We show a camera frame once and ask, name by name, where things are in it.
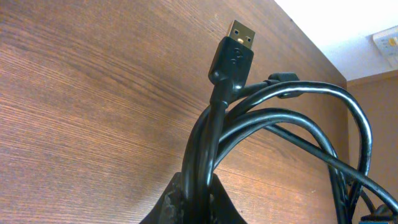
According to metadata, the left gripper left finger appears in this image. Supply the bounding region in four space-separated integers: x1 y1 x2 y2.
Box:
140 172 190 224

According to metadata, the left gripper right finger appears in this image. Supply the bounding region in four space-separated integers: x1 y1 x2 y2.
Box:
209 174 247 224

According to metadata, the white wall control panel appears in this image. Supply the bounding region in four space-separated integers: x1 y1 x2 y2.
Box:
373 26 397 70

